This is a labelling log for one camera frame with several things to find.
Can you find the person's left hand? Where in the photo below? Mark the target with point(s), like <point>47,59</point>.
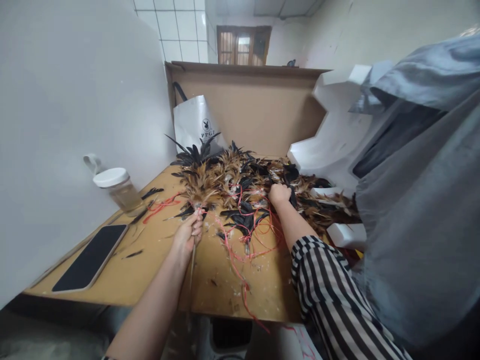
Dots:
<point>183,240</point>

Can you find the person's right hand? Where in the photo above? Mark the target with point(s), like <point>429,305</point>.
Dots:
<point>279,194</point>

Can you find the person's left fingers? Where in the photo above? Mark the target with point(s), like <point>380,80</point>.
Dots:
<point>198,225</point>

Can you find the person's right fingers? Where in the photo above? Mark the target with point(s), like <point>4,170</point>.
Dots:
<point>287,190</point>

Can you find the feather duster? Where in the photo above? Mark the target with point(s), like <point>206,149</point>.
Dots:
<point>198,193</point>

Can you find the pile of brown black feathers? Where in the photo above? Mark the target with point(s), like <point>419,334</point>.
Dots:
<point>247,176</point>

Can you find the loose black feather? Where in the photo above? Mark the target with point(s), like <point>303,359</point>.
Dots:
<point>134,254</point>
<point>152,192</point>

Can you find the small white foam block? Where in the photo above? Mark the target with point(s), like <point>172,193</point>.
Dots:
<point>348,234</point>

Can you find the clear jar with white lid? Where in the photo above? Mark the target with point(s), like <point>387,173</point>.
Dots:
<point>123,195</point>

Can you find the large white foam packing piece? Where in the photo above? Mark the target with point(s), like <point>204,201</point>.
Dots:
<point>333,123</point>

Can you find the upright brown cardboard box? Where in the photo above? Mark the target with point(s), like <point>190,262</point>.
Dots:
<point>258,112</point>

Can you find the brown cardboard sheet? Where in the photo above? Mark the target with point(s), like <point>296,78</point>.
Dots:
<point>131,277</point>

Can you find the white paper bag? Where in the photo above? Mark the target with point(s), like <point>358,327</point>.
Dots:
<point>198,116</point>

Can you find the black smartphone in pale case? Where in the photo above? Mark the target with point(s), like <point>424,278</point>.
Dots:
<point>90,258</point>

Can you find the grey cloth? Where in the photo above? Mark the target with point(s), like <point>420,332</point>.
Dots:
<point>420,225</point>

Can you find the brown wooden window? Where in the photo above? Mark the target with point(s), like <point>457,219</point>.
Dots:
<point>243,45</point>

